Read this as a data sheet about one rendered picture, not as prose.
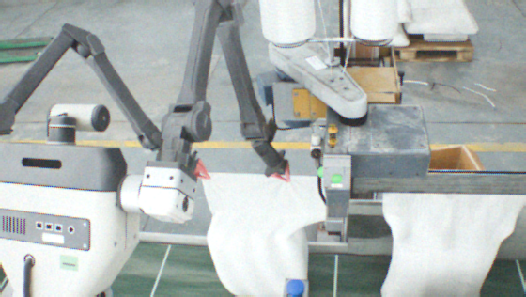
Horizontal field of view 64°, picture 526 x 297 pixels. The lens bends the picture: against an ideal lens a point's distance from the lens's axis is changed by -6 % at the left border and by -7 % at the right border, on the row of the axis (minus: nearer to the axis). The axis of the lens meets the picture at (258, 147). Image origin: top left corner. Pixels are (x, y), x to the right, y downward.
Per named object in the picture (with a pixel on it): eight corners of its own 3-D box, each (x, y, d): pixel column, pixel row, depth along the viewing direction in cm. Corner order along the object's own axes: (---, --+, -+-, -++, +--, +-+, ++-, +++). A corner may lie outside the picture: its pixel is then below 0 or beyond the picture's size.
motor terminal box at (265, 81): (266, 113, 165) (262, 86, 158) (258, 100, 173) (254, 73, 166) (287, 108, 167) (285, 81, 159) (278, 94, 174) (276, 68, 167)
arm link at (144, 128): (72, 49, 146) (83, 38, 137) (85, 42, 149) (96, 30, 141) (144, 153, 156) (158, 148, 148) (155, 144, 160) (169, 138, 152)
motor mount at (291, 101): (275, 123, 167) (271, 85, 156) (278, 112, 171) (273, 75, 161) (353, 123, 161) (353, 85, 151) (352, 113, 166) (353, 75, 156)
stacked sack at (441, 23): (405, 37, 395) (405, 22, 385) (402, 18, 427) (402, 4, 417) (478, 39, 380) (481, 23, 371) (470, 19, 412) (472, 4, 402)
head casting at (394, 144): (325, 218, 140) (323, 145, 121) (329, 165, 158) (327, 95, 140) (422, 220, 134) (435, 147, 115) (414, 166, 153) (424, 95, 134)
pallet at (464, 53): (343, 62, 421) (343, 48, 412) (344, 24, 482) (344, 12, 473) (471, 61, 398) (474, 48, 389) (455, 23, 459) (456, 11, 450)
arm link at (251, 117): (199, 10, 125) (233, 4, 121) (208, 6, 130) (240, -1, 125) (239, 141, 145) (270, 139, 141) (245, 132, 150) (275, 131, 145)
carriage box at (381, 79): (327, 164, 165) (325, 92, 145) (331, 110, 190) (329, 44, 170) (394, 165, 160) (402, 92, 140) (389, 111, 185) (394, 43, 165)
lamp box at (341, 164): (323, 189, 126) (322, 165, 120) (324, 178, 129) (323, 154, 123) (349, 190, 124) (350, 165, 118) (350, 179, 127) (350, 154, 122)
